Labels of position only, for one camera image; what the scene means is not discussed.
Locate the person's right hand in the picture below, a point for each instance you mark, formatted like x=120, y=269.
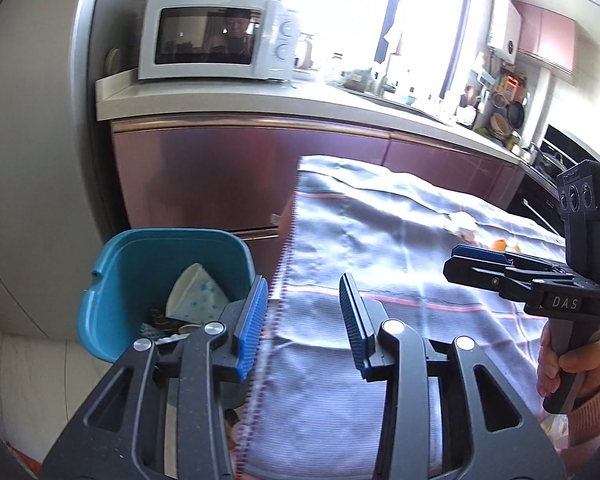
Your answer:
x=587, y=355

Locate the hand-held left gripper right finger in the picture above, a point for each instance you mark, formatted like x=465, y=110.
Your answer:
x=352, y=320

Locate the metal pot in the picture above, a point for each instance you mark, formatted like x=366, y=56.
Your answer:
x=545, y=157

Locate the silver refrigerator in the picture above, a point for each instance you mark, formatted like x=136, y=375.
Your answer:
x=40, y=135

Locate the blue-grey tablecloth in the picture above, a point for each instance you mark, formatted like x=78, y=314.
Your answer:
x=380, y=220

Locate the kitchen window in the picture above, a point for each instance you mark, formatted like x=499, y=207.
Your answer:
x=340, y=10

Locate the woven basket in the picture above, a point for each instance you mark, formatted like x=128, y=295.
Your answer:
x=499, y=125

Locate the green snack wrapper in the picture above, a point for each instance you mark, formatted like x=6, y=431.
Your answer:
x=151, y=332

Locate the white microwave oven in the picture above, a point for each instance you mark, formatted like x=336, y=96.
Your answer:
x=275, y=35

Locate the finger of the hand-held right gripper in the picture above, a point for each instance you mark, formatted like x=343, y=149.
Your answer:
x=480, y=272
x=480, y=251

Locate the kitchen counter with purple cabinets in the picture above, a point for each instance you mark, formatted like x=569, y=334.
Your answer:
x=205, y=170

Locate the crumpled white tissue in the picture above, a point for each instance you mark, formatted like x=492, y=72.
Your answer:
x=460, y=222

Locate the black stove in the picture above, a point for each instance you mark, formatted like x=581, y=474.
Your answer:
x=540, y=200

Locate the black frying pan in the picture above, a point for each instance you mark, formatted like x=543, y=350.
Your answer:
x=516, y=115

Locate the blue dotted paper cup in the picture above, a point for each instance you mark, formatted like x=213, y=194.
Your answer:
x=195, y=290

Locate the orange hanging strainer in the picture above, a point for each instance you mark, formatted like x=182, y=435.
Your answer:
x=511, y=87

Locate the white wall water heater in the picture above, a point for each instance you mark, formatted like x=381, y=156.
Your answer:
x=505, y=30

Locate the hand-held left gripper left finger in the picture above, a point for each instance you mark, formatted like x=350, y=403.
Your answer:
x=250, y=330

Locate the orange peel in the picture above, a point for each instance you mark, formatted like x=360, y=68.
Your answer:
x=500, y=245

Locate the pink wall cabinet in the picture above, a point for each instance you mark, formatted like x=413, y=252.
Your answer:
x=550, y=35

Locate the blue plastic bin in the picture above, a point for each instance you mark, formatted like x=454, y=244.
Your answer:
x=130, y=270

